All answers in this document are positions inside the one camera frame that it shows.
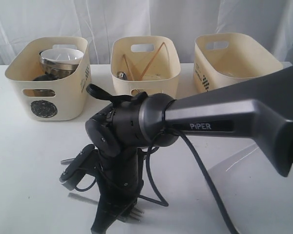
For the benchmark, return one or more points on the white rectangular ceramic plate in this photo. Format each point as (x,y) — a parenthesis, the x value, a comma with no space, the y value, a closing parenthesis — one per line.
(257,198)

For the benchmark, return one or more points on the steel flat-handled fork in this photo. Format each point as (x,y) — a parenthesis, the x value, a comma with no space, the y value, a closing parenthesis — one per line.
(81,198)

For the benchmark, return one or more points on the steel spoon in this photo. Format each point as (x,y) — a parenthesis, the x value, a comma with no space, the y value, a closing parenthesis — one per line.
(122,75)

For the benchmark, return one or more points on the cream bin with triangle mark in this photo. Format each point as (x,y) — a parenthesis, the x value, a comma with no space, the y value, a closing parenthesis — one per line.
(154,63)

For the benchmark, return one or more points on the cream bin with circle mark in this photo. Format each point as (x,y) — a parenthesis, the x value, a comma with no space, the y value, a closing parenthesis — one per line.
(56,100)

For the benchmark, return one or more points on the cream bin with square mark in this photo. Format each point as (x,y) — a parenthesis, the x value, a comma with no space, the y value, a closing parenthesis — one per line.
(229,58)

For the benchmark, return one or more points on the white backdrop curtain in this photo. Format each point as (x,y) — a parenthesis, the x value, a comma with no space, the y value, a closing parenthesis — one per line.
(102,22)

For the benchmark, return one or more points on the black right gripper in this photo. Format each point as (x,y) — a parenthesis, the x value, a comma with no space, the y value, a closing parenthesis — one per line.
(120,182)

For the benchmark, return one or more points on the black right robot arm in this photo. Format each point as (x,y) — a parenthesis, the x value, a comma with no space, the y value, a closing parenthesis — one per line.
(260,109)

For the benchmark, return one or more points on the white ceramic bowl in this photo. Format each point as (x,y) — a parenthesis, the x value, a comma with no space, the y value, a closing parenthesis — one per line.
(63,55)

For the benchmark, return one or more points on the steel table knife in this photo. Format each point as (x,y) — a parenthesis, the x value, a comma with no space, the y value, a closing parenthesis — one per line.
(67,161)

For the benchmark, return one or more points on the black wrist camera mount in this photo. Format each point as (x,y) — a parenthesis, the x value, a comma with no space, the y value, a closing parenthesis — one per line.
(83,164)

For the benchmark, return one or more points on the steel bowl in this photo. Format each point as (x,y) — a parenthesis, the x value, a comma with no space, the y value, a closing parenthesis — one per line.
(59,70)

